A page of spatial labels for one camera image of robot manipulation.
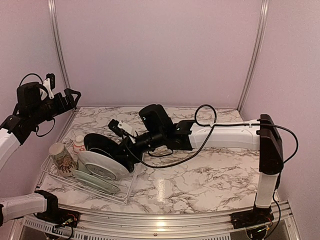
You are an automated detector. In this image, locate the white red small bowl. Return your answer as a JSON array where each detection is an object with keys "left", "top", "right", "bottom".
[{"left": 73, "top": 135, "right": 86, "bottom": 154}]

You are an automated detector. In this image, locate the patterned beige tall cup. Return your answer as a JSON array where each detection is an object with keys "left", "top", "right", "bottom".
[{"left": 48, "top": 142, "right": 78, "bottom": 177}]

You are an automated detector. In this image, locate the black red plate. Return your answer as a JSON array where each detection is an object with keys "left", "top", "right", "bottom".
[{"left": 84, "top": 133, "right": 131, "bottom": 167}]

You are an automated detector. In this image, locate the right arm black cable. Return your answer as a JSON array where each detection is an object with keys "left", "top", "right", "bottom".
[{"left": 119, "top": 104, "right": 299, "bottom": 169}]

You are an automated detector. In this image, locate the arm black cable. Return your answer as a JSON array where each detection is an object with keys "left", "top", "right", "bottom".
[
  {"left": 18, "top": 72, "right": 57, "bottom": 137},
  {"left": 119, "top": 104, "right": 299, "bottom": 169}
]

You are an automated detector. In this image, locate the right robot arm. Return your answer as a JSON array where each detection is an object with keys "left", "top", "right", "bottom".
[{"left": 115, "top": 104, "right": 285, "bottom": 224}]

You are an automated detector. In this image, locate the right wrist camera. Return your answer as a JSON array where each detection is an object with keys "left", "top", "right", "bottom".
[{"left": 107, "top": 119, "right": 135, "bottom": 137}]

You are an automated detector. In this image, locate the large white plate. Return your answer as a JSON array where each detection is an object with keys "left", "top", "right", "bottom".
[{"left": 78, "top": 150, "right": 130, "bottom": 180}]

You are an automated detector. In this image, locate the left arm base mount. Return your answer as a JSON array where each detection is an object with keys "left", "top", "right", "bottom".
[{"left": 35, "top": 190, "right": 80, "bottom": 228}]

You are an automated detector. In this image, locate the white wire dish rack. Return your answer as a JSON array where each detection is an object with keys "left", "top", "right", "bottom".
[{"left": 41, "top": 124, "right": 141, "bottom": 205}]

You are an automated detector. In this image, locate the front aluminium rail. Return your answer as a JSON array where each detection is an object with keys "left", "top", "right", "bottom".
[{"left": 14, "top": 207, "right": 301, "bottom": 240}]

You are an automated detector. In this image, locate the aluminium frame post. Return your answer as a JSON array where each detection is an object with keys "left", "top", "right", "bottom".
[
  {"left": 47, "top": 0, "right": 71, "bottom": 89},
  {"left": 237, "top": 0, "right": 270, "bottom": 113}
]

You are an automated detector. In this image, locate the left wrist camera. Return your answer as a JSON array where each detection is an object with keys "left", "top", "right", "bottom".
[{"left": 43, "top": 73, "right": 56, "bottom": 99}]

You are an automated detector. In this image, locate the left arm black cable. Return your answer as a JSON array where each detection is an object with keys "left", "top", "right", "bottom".
[{"left": 18, "top": 72, "right": 57, "bottom": 137}]

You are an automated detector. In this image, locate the right aluminium frame post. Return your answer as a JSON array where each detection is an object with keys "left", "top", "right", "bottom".
[{"left": 237, "top": 0, "right": 270, "bottom": 113}]

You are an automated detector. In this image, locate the pale green plate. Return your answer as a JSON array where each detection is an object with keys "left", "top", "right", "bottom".
[{"left": 71, "top": 169, "right": 121, "bottom": 194}]

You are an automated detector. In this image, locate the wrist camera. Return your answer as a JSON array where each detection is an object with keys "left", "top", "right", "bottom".
[
  {"left": 107, "top": 119, "right": 135, "bottom": 137},
  {"left": 43, "top": 73, "right": 56, "bottom": 99}
]

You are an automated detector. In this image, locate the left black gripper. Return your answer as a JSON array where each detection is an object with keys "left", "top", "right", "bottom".
[{"left": 29, "top": 87, "right": 80, "bottom": 125}]

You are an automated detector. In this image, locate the left aluminium frame post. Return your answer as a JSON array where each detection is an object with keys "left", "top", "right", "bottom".
[{"left": 47, "top": 0, "right": 71, "bottom": 89}]

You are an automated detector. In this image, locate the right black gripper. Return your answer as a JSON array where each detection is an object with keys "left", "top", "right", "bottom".
[{"left": 111, "top": 127, "right": 165, "bottom": 163}]

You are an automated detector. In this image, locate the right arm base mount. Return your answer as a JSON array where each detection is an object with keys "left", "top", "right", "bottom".
[{"left": 230, "top": 205, "right": 275, "bottom": 229}]

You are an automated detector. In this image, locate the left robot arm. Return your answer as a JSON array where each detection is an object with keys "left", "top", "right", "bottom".
[{"left": 0, "top": 79, "right": 81, "bottom": 224}]

